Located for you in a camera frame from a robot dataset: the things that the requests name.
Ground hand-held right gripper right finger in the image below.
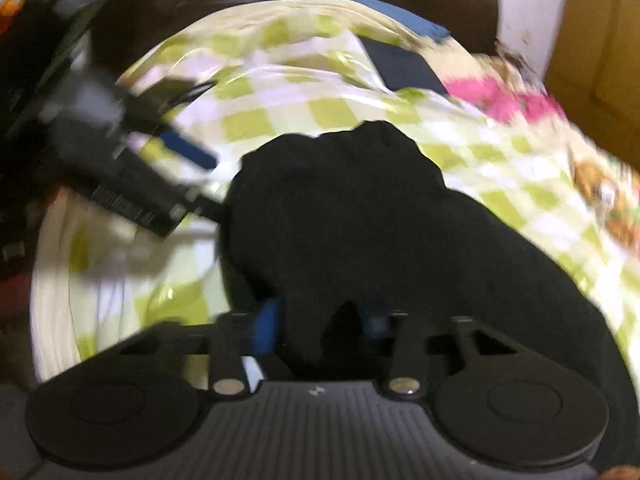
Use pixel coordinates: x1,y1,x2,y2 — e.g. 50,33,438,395
357,300,521,401

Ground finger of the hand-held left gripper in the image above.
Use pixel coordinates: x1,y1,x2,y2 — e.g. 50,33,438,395
170,187,228,223
122,77,219,172

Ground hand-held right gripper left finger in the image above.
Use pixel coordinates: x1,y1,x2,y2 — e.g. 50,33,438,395
117,299,281,401

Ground black pants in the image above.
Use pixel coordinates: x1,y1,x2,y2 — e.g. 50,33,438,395
217,120,640,391

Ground green checkered plastic sheet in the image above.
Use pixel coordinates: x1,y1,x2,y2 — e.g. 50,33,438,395
30,0,640,381

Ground dark blue flat box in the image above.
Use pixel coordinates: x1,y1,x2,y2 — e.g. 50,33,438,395
360,35,448,96

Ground cartoon printed quilt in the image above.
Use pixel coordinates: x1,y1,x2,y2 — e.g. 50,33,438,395
442,40,640,261

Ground blue pillow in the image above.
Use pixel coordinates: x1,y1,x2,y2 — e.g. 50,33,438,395
312,0,453,43

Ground wooden wardrobe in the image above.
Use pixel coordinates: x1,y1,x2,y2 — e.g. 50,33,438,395
545,0,640,161

